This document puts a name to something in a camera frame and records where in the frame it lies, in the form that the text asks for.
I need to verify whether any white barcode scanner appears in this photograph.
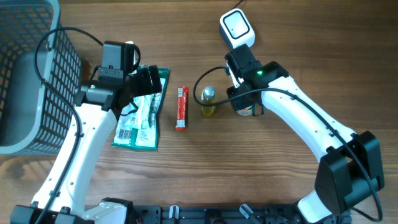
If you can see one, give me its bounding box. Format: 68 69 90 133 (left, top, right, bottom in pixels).
219 8 256 49

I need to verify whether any red stick packet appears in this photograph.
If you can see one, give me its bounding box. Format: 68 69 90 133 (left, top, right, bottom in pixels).
175 86 189 131

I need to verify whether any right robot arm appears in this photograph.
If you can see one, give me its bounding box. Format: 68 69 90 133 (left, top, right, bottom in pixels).
224 44 385 223

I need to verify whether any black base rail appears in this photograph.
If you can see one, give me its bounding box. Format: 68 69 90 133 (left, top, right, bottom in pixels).
126 204 307 224

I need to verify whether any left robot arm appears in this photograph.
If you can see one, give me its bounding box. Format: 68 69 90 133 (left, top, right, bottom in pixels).
10 41 162 223

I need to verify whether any grey plastic mesh basket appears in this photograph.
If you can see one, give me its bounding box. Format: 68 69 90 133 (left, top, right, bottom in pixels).
1 1 82 156

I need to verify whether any yellow liquid small bottle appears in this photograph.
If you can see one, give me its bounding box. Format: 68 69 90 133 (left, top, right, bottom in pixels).
201 86 216 117

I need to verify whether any red white carton cup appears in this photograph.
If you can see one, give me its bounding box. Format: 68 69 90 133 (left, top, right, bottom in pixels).
236 105 256 116

